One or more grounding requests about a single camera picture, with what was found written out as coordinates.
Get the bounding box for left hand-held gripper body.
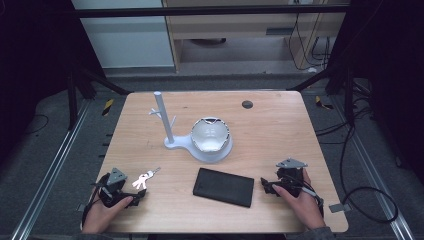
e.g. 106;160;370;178
96;167;135;209

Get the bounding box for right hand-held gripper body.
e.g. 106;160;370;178
273;157;309;198

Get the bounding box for bunch of silver keys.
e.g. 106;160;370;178
131;166;162;191

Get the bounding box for black wallet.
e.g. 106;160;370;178
192;167;255;209

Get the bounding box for white key stand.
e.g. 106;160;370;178
148;91;234;164

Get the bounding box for white bowl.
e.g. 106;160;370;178
190;116;231;154

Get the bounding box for person's left hand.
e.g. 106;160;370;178
81;195;134;235

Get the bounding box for person's right hand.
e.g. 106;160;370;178
272;169;327;231

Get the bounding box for yellow black tape strip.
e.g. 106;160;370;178
101;98;115;117
314;95;334;111

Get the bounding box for black metal stand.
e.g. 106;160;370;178
285;64;357;125
65;62;132;132

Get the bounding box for black curtain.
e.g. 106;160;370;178
328;0;424;186
0;0;105;164

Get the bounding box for white cabinet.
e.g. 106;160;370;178
70;0;176;70

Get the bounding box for wooden shelf unit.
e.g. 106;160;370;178
161;0;352;73

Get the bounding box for black horizontal bar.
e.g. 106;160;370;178
70;4;352;20

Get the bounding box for right hand-held gripper cable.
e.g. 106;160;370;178
299;185;326;218

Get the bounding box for hand-held gripper cable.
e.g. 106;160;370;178
299;185;326;218
81;173;112;229

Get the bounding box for left hand-held gripper cable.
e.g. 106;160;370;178
81;173;112;229

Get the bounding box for black looped floor cable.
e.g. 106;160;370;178
339;123;400;225

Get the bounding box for metal floor rail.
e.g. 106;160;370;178
10;99;92;240
332;95;416;240

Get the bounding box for black hanging cables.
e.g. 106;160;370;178
287;12;332;73

